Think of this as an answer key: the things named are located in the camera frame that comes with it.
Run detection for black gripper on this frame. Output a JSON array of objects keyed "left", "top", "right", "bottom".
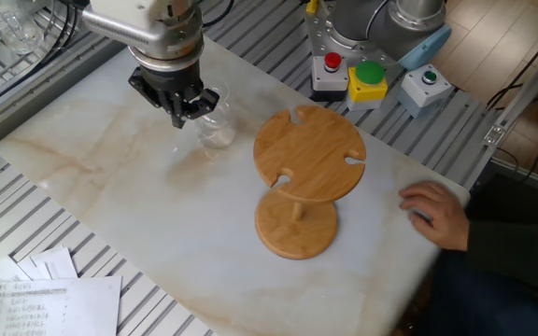
[{"left": 127, "top": 60, "right": 221, "bottom": 131}]

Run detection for clear stemmed glass cup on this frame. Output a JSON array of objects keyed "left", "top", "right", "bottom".
[{"left": 192, "top": 82, "right": 238, "bottom": 150}]

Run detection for round wooden glass shelf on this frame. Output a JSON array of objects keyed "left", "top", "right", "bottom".
[{"left": 252, "top": 105, "right": 368, "bottom": 261}]

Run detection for person's right forearm dark sleeve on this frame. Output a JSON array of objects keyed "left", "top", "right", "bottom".
[{"left": 464, "top": 218, "right": 538, "bottom": 300}]

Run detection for person's right hand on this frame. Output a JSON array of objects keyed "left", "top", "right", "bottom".
[{"left": 398, "top": 180, "right": 471, "bottom": 252}]

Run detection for marble pattern mat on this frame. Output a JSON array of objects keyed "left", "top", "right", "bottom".
[{"left": 0, "top": 36, "right": 472, "bottom": 336}]

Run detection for grey box red button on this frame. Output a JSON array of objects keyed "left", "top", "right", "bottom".
[{"left": 309, "top": 51, "right": 350, "bottom": 103}]

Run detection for silver robot mounting plate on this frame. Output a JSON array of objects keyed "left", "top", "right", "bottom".
[{"left": 304, "top": 0, "right": 401, "bottom": 67}]

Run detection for yellow box green button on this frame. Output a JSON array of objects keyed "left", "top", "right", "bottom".
[{"left": 346, "top": 60, "right": 389, "bottom": 112}]

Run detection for clear glass pitcher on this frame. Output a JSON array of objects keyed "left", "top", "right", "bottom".
[{"left": 0, "top": 0, "right": 49, "bottom": 55}]

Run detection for small white paper sheet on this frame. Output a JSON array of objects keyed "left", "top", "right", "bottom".
[
  {"left": 0, "top": 255, "right": 32, "bottom": 284},
  {"left": 29, "top": 245, "right": 78, "bottom": 280}
]

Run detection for white box small green button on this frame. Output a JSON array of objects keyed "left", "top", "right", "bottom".
[{"left": 397, "top": 63, "right": 456, "bottom": 119}]

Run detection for large printed paper sheet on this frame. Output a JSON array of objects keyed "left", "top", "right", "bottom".
[{"left": 0, "top": 275, "right": 123, "bottom": 336}]

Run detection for person torso and legs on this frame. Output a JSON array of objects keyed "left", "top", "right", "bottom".
[{"left": 416, "top": 251, "right": 538, "bottom": 336}]

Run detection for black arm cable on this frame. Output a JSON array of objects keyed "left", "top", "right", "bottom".
[{"left": 201, "top": 0, "right": 235, "bottom": 29}]

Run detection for black cable bundle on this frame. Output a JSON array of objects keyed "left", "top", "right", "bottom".
[{"left": 0, "top": 0, "right": 81, "bottom": 107}]

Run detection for aluminium frame rail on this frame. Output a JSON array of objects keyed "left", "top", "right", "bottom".
[{"left": 0, "top": 39, "right": 126, "bottom": 161}]

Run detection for black floor cable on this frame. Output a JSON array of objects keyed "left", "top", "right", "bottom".
[{"left": 486, "top": 18, "right": 538, "bottom": 111}]

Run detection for aluminium frame post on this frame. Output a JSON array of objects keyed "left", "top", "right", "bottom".
[{"left": 462, "top": 27, "right": 538, "bottom": 189}]

